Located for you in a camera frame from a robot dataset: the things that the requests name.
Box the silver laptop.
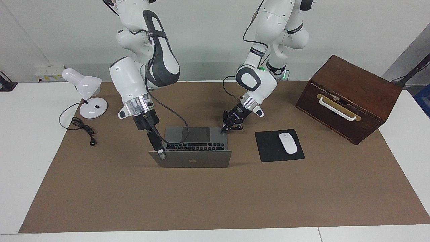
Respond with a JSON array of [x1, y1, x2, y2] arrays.
[[149, 126, 232, 168]]

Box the black mouse pad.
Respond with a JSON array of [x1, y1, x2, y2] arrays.
[[255, 129, 305, 163]]

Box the white computer mouse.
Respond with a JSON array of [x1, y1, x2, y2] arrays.
[[279, 133, 298, 154]]

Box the brown table mat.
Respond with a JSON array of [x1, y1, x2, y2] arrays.
[[18, 81, 430, 233]]

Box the white desk lamp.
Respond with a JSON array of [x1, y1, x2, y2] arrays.
[[62, 68, 108, 119]]

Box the white power strip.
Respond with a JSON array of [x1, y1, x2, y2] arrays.
[[35, 66, 65, 83]]

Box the dark wooden box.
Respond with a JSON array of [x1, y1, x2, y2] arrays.
[[295, 55, 403, 145]]

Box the black stand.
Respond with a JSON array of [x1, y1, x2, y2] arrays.
[[391, 54, 430, 88]]

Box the blue crate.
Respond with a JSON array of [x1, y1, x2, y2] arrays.
[[414, 84, 430, 119]]

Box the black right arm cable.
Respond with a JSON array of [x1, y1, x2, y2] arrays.
[[102, 0, 190, 146]]

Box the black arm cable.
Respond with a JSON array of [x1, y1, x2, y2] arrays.
[[223, 0, 270, 102], [102, 0, 190, 146]]

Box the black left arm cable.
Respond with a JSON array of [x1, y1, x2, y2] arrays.
[[223, 0, 270, 102]]

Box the black lamp power cable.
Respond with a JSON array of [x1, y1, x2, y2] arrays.
[[59, 102, 98, 147]]

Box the white box handle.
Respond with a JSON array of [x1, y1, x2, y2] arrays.
[[319, 96, 356, 121]]

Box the black clamp mount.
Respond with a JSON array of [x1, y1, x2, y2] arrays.
[[0, 71, 18, 92]]

